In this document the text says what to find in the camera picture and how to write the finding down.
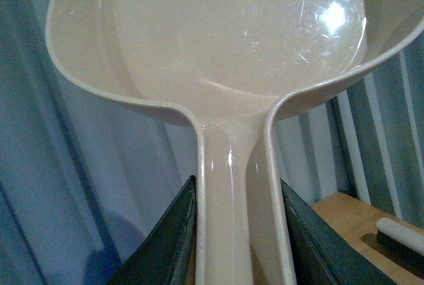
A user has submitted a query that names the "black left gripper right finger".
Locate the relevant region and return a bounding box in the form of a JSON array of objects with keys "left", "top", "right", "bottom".
[{"left": 281, "top": 182, "right": 395, "bottom": 285}]

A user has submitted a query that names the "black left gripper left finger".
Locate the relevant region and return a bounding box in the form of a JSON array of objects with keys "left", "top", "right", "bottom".
[{"left": 107, "top": 176, "right": 197, "bottom": 284}]

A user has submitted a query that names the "beige plastic dustpan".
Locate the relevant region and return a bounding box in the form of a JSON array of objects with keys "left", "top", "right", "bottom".
[{"left": 46, "top": 0, "right": 423, "bottom": 284}]

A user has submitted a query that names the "wooden nightstand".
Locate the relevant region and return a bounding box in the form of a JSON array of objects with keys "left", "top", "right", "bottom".
[{"left": 311, "top": 192, "right": 423, "bottom": 284}]

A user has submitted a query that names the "grey curtain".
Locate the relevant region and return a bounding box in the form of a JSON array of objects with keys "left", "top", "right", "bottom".
[{"left": 1, "top": 0, "right": 423, "bottom": 284}]

